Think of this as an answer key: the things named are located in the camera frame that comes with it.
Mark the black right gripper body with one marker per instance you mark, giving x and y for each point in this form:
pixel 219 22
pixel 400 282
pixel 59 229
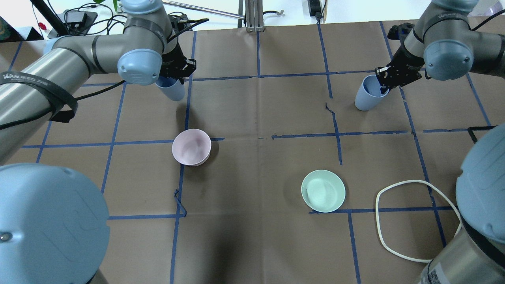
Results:
pixel 405 63

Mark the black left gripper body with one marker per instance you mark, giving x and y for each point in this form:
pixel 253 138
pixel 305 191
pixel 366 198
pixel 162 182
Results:
pixel 172 63

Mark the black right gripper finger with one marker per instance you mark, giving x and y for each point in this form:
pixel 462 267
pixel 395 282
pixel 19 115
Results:
pixel 384 85

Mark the blue cup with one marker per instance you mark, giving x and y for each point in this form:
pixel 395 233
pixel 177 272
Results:
pixel 370 93
pixel 171 87

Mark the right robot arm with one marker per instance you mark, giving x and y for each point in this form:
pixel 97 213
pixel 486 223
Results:
pixel 448 48

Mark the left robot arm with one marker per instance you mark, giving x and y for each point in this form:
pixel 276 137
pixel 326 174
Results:
pixel 54 219

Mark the pink bowl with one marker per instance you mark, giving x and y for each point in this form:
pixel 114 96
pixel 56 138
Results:
pixel 191 147

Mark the black power adapter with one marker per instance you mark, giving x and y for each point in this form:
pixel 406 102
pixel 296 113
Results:
pixel 74 19

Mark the green bowl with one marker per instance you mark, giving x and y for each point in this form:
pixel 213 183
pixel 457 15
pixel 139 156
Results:
pixel 323 191

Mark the aluminium frame post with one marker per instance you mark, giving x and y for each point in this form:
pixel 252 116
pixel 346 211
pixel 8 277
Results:
pixel 252 10

